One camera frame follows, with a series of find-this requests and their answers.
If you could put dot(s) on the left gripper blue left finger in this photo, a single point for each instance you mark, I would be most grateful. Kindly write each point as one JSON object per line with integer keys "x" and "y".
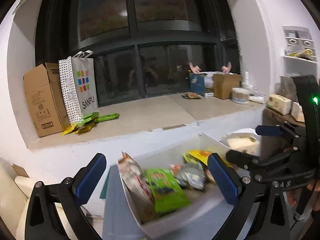
{"x": 87, "y": 178}

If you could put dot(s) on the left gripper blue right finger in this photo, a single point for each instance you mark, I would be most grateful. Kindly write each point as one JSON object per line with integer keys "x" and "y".
{"x": 227, "y": 179}

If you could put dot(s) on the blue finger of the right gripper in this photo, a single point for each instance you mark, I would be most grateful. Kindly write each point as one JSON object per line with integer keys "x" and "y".
{"x": 268, "y": 131}

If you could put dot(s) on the silver foil snack bag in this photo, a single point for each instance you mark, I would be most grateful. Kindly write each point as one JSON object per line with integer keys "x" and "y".
{"x": 191, "y": 175}

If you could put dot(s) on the yellow sunflower snack bag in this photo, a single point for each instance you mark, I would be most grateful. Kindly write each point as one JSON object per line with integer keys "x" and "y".
{"x": 199, "y": 155}

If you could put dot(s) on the white red rice cracker bag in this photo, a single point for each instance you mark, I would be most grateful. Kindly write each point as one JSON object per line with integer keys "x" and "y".
{"x": 135, "y": 180}

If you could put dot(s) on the green seaweed snack bag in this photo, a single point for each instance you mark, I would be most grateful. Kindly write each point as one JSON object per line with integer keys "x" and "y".
{"x": 166, "y": 191}

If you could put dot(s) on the yellow green small snack bag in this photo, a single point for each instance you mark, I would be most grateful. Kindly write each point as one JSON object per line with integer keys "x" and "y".
{"x": 189, "y": 159}

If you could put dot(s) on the person's right hand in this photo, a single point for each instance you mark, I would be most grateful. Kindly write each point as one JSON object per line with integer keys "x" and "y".
{"x": 307, "y": 196}

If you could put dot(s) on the wooden side shelf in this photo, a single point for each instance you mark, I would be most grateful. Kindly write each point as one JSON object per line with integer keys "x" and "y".
{"x": 281, "y": 118}

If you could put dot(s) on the open tissue pack on table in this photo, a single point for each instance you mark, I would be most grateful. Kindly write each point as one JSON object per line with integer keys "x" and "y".
{"x": 243, "y": 140}

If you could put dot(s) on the tissue pack on shelf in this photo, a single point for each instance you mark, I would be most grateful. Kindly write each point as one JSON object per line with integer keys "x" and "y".
{"x": 297, "y": 112}
{"x": 280, "y": 104}

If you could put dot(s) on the cotton swab container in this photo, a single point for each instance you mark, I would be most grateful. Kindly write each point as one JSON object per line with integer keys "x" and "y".
{"x": 240, "y": 95}

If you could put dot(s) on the white spray bottle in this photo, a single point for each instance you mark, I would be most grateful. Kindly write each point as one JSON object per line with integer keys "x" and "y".
{"x": 246, "y": 84}

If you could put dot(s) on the green yellow sachets pile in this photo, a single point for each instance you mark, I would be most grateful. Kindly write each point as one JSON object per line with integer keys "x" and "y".
{"x": 88, "y": 122}

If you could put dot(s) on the small brown cardboard box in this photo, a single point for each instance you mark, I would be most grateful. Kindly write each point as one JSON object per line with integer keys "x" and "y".
{"x": 224, "y": 83}

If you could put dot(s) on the white storage box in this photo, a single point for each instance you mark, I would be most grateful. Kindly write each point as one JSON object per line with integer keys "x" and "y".
{"x": 156, "y": 225}

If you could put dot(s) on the white sofa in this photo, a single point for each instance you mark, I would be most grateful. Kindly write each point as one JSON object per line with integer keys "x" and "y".
{"x": 15, "y": 194}

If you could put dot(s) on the white plastic drawer unit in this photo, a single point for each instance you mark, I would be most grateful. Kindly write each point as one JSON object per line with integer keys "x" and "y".
{"x": 299, "y": 59}

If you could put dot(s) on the blue gift box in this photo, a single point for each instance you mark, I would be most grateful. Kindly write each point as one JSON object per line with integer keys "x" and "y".
{"x": 203, "y": 83}

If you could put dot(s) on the brown cardboard box left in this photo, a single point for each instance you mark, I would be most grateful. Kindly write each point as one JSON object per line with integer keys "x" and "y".
{"x": 45, "y": 101}

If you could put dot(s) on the white SANFU paper bag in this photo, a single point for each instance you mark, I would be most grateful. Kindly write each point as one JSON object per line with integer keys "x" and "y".
{"x": 78, "y": 85}

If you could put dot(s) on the black window frame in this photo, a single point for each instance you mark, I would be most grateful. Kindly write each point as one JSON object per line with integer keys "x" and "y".
{"x": 141, "y": 48}

